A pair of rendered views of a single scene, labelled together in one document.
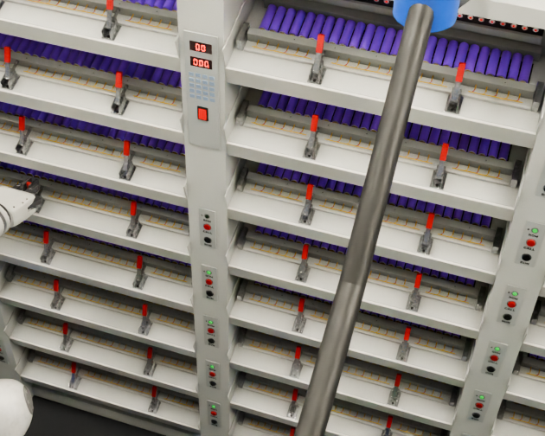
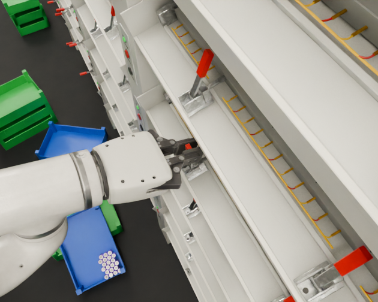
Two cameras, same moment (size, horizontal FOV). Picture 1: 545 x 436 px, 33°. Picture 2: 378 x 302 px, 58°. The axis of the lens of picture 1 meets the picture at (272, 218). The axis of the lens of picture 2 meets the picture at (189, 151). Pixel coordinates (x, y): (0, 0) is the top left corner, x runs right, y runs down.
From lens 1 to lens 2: 183 cm
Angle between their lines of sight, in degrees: 31
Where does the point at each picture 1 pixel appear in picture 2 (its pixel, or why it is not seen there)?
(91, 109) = (325, 146)
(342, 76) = not seen: outside the picture
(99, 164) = (278, 219)
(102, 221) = (248, 255)
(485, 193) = not seen: outside the picture
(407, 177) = not seen: outside the picture
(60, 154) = (233, 150)
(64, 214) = (213, 205)
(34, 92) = (225, 11)
